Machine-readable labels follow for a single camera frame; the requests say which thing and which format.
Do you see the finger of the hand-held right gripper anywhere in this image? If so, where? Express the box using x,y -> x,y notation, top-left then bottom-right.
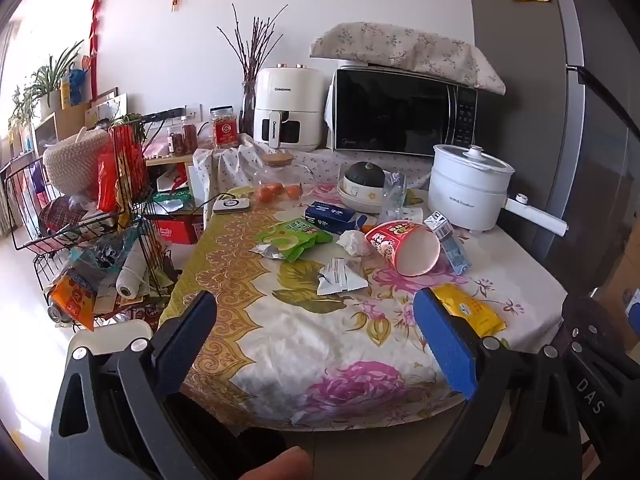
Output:
560,294 -> 627,362

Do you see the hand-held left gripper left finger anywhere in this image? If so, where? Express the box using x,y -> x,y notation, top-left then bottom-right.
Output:
49,289 -> 219,480

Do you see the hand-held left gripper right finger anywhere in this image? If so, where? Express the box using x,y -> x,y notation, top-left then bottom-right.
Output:
412,287 -> 583,480

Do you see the yellow packet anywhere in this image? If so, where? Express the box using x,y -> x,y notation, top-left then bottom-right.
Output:
430,283 -> 507,339

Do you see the small blue milk carton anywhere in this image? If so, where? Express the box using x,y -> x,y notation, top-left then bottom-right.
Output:
423,211 -> 472,276

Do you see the red instant noodle cup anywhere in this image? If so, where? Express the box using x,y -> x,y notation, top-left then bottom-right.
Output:
364,220 -> 442,278

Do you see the silver white wrapper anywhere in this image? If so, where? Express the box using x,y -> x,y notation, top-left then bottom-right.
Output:
316,258 -> 370,296

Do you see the white tissue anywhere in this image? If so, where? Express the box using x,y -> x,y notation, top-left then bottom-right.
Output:
336,230 -> 371,257

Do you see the green snack packet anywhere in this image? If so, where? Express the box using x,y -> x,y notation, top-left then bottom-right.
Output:
249,217 -> 334,264

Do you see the clear plastic bottle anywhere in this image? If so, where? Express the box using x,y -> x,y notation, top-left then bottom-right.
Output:
382,170 -> 409,222

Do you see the blue carton box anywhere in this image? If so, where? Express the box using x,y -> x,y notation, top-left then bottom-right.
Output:
304,201 -> 369,235

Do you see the person's left hand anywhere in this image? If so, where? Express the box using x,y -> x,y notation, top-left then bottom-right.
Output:
239,447 -> 312,480

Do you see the white bag roll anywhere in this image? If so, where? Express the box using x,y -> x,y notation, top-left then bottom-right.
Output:
115,242 -> 149,302

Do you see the large floral tablecloth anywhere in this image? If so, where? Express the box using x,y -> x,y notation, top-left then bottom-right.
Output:
170,185 -> 569,434

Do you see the red cardboard box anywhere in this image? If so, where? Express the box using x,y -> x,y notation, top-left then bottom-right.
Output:
154,212 -> 204,246

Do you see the orange snack packet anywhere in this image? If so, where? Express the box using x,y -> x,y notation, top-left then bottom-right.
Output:
49,274 -> 97,332

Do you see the white device with round button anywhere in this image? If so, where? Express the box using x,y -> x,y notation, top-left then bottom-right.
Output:
212,197 -> 251,215

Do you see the green packet with white print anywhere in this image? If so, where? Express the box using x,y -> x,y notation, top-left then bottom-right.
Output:
152,187 -> 194,206

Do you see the white electric cooking pot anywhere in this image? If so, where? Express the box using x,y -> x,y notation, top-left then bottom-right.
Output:
428,144 -> 570,237

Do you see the white plate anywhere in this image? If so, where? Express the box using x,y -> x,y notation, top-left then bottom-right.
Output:
339,190 -> 407,215
338,186 -> 405,212

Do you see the stack of white bowls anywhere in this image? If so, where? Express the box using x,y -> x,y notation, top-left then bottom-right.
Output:
341,174 -> 397,208

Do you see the red snack packet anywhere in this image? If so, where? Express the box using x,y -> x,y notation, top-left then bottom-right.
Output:
96,125 -> 147,214

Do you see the wooden shelf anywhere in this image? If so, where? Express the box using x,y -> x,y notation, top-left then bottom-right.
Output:
142,150 -> 197,167

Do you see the dark green kabocha squash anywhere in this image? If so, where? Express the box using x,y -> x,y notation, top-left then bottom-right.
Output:
345,161 -> 386,196

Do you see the glass pitcher with wooden lid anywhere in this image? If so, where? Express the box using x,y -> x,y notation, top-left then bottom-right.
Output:
252,152 -> 317,202

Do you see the jar with red label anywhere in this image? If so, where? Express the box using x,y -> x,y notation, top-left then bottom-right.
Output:
209,105 -> 240,150

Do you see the cream woven basket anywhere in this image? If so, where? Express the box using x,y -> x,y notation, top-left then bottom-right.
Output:
42,127 -> 112,197

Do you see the small-flower white cloth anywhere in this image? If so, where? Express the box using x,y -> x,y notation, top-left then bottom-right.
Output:
192,144 -> 442,213

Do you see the black power strip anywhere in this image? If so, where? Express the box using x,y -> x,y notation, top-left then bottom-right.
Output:
141,107 -> 184,122

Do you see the green hanging plant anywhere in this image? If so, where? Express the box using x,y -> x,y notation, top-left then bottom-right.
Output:
110,112 -> 147,134

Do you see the glass vase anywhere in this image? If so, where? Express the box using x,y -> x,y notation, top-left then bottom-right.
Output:
240,80 -> 259,137

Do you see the black microwave oven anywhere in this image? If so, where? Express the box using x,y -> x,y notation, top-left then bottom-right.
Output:
327,65 -> 479,159

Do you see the white air fryer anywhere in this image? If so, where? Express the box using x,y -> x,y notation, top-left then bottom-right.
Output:
252,62 -> 329,154

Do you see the blue toy figure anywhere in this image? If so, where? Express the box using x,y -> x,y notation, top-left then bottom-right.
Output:
68,62 -> 90,106

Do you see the potted green plant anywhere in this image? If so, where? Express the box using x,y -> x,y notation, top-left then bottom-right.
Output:
9,40 -> 85,128

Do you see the bundle of dry twigs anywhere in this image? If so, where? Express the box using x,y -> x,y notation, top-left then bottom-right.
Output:
217,3 -> 290,84

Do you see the floral microwave cover cloth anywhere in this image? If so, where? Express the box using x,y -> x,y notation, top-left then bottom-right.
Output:
309,22 -> 507,96

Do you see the black wire rack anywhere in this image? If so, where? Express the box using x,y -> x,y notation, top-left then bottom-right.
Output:
0,114 -> 182,333

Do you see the black device cable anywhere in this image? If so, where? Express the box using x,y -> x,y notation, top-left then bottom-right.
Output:
170,186 -> 237,223

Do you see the black fridge door handle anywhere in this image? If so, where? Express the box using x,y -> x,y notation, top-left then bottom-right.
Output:
566,63 -> 640,142

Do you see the picture frame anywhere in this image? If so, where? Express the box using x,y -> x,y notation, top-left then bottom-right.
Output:
84,87 -> 129,129

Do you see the red chili string decoration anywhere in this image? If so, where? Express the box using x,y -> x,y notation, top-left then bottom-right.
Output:
89,0 -> 114,102

